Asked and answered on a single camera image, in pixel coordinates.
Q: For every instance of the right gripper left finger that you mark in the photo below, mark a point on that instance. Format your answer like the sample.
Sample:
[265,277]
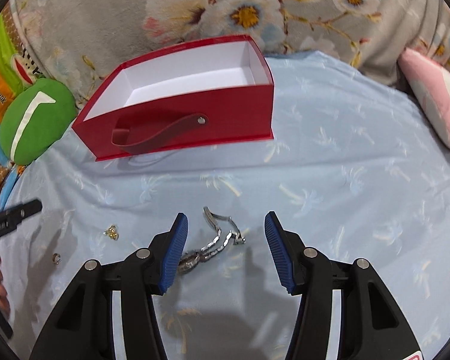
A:
[80,324]

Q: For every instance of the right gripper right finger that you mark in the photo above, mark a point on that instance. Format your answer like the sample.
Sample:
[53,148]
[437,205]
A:
[372,325]

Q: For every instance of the silver metal wristwatch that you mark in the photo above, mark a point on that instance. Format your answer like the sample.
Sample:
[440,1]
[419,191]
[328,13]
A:
[193,258]

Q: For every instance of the red open jewelry box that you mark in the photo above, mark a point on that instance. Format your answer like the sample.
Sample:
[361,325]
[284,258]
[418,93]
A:
[198,93]

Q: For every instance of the gold earring cluster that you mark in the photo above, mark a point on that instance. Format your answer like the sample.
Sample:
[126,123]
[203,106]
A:
[112,232]

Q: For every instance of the green round cushion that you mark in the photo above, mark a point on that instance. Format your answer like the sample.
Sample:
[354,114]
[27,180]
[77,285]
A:
[35,120]

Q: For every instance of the light blue bed sheet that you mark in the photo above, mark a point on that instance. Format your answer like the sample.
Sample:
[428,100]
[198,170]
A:
[354,168]

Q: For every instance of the colourful patterned fabric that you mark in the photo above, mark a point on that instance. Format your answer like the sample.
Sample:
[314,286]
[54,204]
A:
[18,71]

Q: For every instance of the grey floral blanket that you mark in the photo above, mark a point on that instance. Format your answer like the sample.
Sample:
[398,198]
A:
[80,42]

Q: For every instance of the pink white plush pillow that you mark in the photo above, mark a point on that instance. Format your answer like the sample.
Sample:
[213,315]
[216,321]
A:
[430,83]

